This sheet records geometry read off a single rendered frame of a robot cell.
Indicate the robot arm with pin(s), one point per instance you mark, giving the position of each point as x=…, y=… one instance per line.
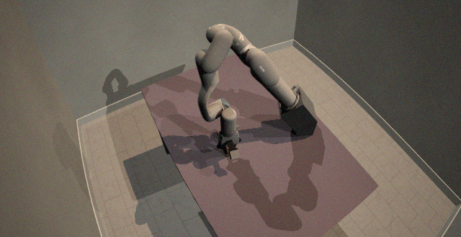
x=209, y=61

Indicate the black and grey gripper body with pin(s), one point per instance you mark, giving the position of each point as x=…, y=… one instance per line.
x=223, y=139

